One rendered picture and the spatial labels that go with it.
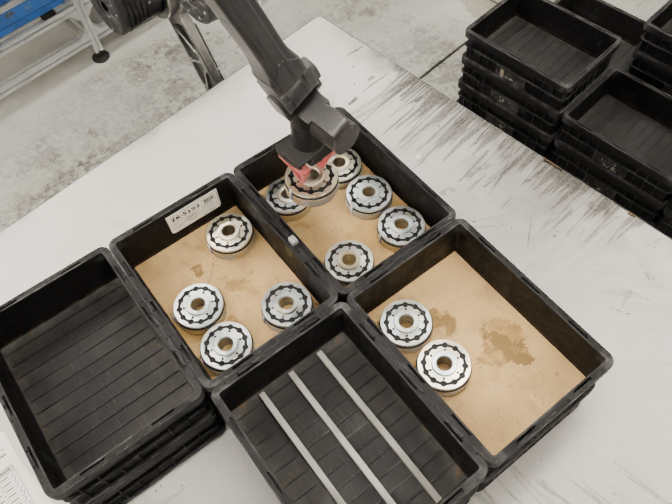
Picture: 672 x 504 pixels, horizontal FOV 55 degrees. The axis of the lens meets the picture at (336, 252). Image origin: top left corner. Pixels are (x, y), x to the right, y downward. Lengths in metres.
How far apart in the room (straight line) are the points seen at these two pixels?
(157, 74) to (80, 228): 1.50
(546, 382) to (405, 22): 2.22
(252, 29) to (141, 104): 2.14
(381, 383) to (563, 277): 0.53
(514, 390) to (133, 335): 0.76
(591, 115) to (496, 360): 1.25
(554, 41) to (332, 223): 1.25
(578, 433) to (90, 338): 1.00
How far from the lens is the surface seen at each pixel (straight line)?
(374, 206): 1.42
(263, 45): 0.92
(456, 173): 1.69
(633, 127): 2.37
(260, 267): 1.39
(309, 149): 1.14
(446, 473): 1.22
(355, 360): 1.28
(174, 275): 1.43
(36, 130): 3.10
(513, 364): 1.30
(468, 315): 1.33
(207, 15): 1.51
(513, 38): 2.40
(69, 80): 3.25
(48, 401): 1.40
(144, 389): 1.33
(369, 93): 1.87
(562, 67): 2.33
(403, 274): 1.30
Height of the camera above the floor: 2.01
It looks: 58 degrees down
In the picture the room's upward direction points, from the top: 6 degrees counter-clockwise
